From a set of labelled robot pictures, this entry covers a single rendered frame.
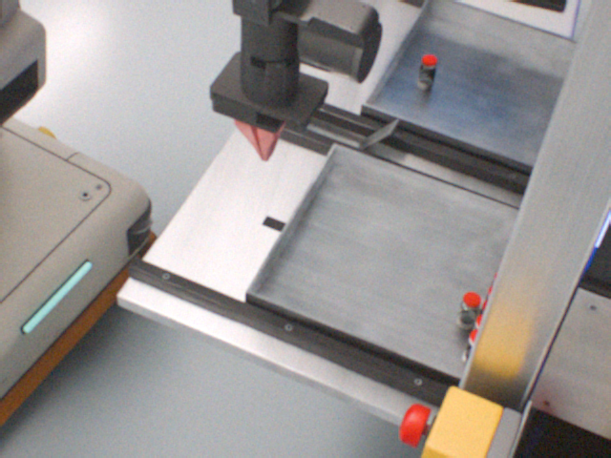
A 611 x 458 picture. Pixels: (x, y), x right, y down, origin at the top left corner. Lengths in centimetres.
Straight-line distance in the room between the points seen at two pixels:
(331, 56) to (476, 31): 68
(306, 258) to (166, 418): 95
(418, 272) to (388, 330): 9
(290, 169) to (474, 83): 31
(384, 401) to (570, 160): 47
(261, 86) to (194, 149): 160
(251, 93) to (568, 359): 38
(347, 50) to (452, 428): 36
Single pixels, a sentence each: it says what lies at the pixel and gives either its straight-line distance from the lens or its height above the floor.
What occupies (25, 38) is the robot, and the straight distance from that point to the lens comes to 171.
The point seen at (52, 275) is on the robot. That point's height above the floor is 27.
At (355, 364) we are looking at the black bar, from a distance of 121.
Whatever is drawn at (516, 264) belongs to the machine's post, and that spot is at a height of 120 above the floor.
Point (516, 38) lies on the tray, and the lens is 162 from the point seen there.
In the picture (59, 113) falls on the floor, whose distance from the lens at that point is 273.
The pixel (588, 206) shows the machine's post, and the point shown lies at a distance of 85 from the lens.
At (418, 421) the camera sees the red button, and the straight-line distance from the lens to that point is 104.
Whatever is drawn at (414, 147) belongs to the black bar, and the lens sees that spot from 142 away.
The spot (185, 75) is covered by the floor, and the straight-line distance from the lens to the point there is 281.
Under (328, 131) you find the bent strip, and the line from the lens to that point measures 145.
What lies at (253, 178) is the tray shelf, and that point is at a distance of 138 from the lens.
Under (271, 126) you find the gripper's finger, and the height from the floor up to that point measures 116.
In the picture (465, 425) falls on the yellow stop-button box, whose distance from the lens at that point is 103.
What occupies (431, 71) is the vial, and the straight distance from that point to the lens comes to 150.
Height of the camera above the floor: 191
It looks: 50 degrees down
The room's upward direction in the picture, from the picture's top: 7 degrees clockwise
